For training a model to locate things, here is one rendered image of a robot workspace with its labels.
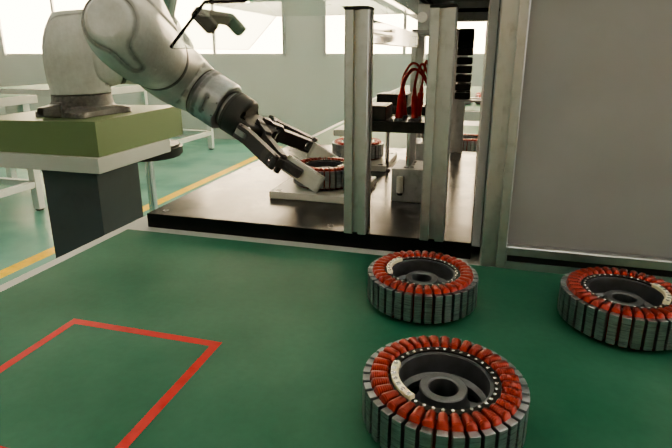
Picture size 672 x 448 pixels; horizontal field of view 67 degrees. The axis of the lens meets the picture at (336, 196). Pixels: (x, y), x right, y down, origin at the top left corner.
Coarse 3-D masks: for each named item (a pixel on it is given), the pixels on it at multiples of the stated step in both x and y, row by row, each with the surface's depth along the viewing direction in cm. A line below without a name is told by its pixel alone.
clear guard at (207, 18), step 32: (224, 0) 64; (256, 0) 63; (288, 0) 62; (320, 0) 61; (352, 0) 60; (384, 0) 60; (416, 0) 60; (192, 32) 68; (224, 32) 76; (256, 32) 86
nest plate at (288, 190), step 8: (280, 184) 88; (288, 184) 88; (296, 184) 88; (272, 192) 83; (280, 192) 83; (288, 192) 82; (296, 192) 82; (304, 192) 82; (312, 192) 82; (320, 192) 82; (328, 192) 82; (336, 192) 82; (304, 200) 82; (312, 200) 82; (320, 200) 81; (328, 200) 81; (336, 200) 80
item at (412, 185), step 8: (400, 160) 86; (416, 160) 86; (392, 168) 81; (400, 168) 80; (408, 168) 80; (416, 168) 80; (392, 176) 81; (408, 176) 80; (416, 176) 80; (392, 184) 81; (408, 184) 80; (416, 184) 80; (392, 192) 82; (408, 192) 81; (416, 192) 80; (392, 200) 82; (400, 200) 82; (408, 200) 81; (416, 200) 81
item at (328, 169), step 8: (304, 160) 89; (312, 160) 90; (320, 160) 90; (328, 160) 91; (336, 160) 90; (312, 168) 83; (320, 168) 83; (328, 168) 84; (336, 168) 83; (328, 176) 82; (336, 176) 83; (328, 184) 83; (336, 184) 83
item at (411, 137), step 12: (372, 108) 79; (384, 108) 79; (372, 120) 80; (384, 120) 79; (408, 120) 79; (420, 120) 80; (336, 132) 82; (396, 132) 79; (408, 132) 79; (420, 132) 78; (408, 144) 80; (408, 156) 80
